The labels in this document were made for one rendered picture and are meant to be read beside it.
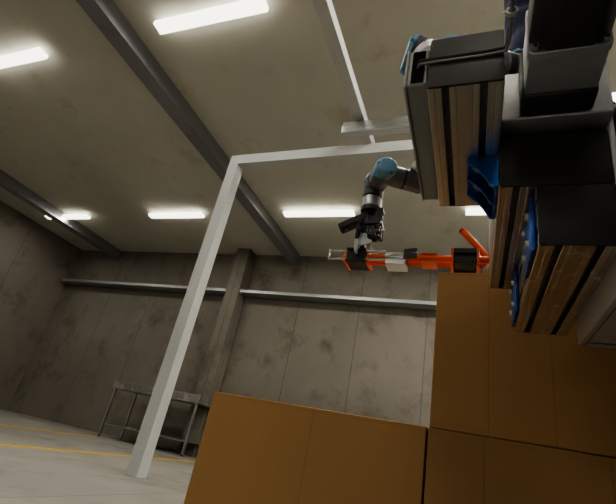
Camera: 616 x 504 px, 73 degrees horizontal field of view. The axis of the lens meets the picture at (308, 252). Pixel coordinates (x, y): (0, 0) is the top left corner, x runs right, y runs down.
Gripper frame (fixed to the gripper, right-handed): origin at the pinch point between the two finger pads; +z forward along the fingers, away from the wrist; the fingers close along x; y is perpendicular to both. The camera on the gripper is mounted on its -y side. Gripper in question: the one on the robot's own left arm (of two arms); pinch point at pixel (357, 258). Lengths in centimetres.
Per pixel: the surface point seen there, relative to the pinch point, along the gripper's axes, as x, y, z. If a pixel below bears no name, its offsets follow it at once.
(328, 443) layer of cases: -19, 5, 61
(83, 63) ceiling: 92, -392, -290
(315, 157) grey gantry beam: 182, -114, -203
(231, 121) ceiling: 205, -252, -290
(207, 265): 187, -205, -80
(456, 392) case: -19, 35, 44
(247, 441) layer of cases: -18, -17, 64
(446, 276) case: -19.5, 31.1, 14.4
